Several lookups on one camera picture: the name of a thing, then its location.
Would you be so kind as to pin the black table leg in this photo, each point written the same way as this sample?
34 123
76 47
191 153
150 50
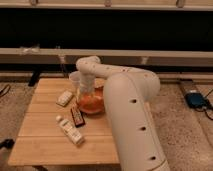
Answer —
34 78

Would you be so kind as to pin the blue box on floor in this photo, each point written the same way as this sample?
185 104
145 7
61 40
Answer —
195 100

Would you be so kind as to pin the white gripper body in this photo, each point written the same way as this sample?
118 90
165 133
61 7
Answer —
86 84

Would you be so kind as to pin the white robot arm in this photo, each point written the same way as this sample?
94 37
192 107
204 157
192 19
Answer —
125 93

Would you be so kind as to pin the white plastic bottle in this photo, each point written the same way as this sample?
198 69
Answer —
70 130

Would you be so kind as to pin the dark chocolate bar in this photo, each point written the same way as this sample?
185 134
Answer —
77 117

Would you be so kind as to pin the wooden table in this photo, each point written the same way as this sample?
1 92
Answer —
40 141

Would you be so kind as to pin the black object floor left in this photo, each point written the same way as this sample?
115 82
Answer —
7 143

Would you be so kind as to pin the orange bowl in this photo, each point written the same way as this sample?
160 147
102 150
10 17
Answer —
91 103

